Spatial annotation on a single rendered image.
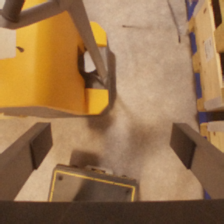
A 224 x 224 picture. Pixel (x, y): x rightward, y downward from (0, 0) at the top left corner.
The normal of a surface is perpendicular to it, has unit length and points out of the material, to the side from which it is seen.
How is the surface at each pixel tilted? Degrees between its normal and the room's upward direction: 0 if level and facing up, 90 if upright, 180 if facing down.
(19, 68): 0
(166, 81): 0
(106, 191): 0
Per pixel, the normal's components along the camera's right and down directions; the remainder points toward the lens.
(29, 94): 0.16, -0.11
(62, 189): -0.08, -0.11
